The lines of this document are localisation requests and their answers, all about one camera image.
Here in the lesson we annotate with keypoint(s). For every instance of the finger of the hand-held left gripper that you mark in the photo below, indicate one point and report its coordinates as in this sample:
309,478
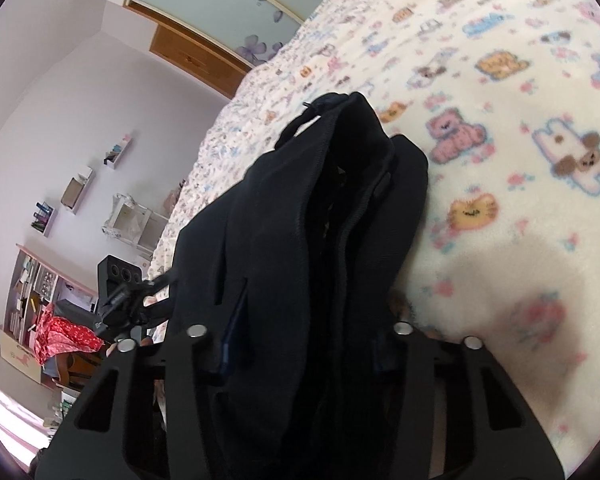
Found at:
164,280
157,310

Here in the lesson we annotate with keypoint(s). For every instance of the wooden wardrobe drawer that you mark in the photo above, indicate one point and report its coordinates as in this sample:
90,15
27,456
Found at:
195,57

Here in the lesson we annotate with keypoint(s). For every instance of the wooden chair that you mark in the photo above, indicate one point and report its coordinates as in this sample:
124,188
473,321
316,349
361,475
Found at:
77,367

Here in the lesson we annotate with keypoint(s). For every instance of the small print bed sheet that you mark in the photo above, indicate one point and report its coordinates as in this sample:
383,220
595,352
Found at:
280,75

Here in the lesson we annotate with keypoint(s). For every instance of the black pants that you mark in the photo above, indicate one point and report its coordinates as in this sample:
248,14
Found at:
290,260

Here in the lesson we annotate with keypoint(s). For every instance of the animal print fleece blanket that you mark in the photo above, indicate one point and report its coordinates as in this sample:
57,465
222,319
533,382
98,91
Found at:
505,185

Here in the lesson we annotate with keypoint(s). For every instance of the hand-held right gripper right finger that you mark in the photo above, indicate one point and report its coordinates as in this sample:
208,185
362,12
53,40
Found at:
405,355

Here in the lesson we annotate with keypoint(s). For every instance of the white wall box shelf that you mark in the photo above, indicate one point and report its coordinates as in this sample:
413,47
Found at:
76,191
117,152
43,220

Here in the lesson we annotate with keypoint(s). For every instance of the white side rack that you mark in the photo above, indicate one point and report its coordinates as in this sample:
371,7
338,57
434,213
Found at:
130,222

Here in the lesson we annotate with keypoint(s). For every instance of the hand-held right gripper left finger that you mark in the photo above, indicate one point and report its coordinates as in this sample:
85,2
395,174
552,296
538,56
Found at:
228,340

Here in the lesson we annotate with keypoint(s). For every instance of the red patterned cloth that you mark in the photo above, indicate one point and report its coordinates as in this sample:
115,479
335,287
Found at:
65,332

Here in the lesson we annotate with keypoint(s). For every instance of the pink topped bookcase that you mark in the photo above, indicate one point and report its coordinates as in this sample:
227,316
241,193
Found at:
27,290

